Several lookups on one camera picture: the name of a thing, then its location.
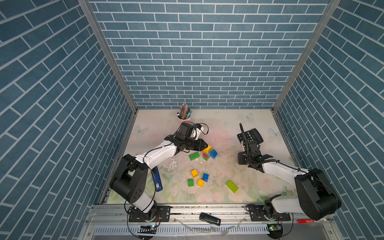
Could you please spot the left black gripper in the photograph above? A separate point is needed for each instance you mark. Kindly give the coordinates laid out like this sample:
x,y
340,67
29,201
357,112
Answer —
x,y
199,147

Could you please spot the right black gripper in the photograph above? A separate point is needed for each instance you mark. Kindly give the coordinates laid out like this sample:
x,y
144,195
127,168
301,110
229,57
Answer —
x,y
239,156

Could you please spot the yellow lego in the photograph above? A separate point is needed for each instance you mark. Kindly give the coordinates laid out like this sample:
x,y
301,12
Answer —
x,y
200,183
194,173
207,150

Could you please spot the small blue lego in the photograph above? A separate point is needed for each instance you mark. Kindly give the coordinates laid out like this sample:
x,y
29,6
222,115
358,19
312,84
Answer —
x,y
205,177
213,151

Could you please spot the long light blue lego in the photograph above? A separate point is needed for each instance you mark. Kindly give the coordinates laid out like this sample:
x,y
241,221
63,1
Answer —
x,y
213,155

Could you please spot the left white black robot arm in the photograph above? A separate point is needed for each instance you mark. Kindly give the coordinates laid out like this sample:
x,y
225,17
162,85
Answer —
x,y
130,177

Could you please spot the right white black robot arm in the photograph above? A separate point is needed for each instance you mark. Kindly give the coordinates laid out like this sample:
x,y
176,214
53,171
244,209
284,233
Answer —
x,y
316,198

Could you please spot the long green lego left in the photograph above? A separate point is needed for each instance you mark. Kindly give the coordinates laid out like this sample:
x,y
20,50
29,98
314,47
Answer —
x,y
194,156

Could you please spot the long lime lego brick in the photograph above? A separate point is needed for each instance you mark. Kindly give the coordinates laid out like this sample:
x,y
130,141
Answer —
x,y
232,186

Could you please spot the small green lego bottom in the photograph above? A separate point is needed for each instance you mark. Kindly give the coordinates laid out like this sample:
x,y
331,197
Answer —
x,y
191,182

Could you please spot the yellow lego bottom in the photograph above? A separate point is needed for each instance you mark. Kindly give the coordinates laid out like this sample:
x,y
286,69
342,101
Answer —
x,y
200,183

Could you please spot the black calculator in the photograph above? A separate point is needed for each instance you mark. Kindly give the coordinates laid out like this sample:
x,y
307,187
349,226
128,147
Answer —
x,y
251,136

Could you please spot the blue black usb device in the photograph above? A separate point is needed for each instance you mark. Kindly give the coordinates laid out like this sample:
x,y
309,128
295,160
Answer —
x,y
157,179

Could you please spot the red marker pen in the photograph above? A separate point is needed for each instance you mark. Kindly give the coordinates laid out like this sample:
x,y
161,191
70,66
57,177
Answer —
x,y
304,221

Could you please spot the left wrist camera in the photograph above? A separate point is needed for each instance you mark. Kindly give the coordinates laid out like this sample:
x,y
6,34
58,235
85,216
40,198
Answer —
x,y
199,129

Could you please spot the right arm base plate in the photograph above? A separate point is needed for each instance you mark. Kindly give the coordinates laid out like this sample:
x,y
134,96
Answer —
x,y
255,213

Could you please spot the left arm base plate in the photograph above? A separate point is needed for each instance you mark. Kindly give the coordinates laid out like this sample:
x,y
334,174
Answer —
x,y
161,212

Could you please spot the black remote on rail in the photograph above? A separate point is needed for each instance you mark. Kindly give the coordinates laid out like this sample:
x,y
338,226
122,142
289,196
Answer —
x,y
210,219

